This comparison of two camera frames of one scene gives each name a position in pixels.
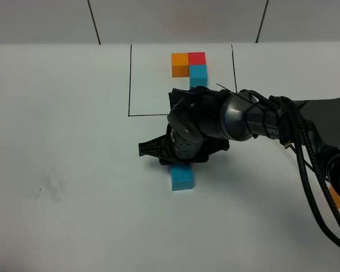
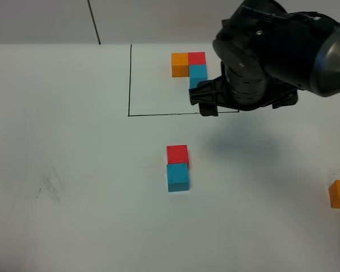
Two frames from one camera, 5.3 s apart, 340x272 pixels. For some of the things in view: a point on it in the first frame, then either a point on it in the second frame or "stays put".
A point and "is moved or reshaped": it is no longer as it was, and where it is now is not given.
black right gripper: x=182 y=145 to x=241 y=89
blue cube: x=182 y=176 is moved or reshaped
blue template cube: x=198 y=75 stays put
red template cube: x=196 y=58 stays put
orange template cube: x=180 y=67 stays put
